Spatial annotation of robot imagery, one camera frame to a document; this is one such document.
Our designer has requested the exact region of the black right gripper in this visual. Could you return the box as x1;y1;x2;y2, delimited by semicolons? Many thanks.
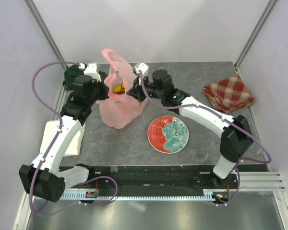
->
127;74;165;103

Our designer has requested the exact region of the pink plastic bag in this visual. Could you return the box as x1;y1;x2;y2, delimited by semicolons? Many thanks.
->
98;48;148;129

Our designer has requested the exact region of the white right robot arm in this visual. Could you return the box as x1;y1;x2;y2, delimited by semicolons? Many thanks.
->
127;68;253;189

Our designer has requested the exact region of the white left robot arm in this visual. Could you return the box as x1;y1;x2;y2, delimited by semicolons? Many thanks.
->
19;74;109;202

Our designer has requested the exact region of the yellow fake mango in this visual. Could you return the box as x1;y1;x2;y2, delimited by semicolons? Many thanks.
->
113;84;125;94

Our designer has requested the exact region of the dark green baseball cap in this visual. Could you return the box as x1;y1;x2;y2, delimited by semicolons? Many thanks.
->
62;63;87;91

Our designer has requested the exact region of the red and teal floral plate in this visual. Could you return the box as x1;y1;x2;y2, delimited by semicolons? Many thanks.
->
147;115;189;154

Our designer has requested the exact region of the white folded towel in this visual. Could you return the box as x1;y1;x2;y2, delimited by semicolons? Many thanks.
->
40;120;86;157

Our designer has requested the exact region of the red plaid folded cloth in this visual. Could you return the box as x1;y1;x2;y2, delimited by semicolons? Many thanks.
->
202;75;255;114

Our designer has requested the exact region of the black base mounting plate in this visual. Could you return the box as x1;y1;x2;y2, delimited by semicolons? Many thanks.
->
68;165;240;192

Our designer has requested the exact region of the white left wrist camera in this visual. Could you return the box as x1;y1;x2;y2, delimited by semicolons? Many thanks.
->
77;62;102;82

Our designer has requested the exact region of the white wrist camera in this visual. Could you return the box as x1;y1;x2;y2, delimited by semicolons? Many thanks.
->
77;62;102;82
133;63;149;77

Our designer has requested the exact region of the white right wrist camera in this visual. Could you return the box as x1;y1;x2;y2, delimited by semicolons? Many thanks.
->
133;63;149;77

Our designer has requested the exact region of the left aluminium corner post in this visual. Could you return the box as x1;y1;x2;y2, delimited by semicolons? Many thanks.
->
24;0;64;61

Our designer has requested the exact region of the aluminium corner post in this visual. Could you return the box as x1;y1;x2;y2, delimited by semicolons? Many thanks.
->
234;0;278;72
24;0;64;61

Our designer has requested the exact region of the aluminium frame rail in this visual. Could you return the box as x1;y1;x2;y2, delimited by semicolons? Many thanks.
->
24;171;286;192

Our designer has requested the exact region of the right aluminium corner post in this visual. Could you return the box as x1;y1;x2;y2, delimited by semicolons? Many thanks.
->
234;0;278;72

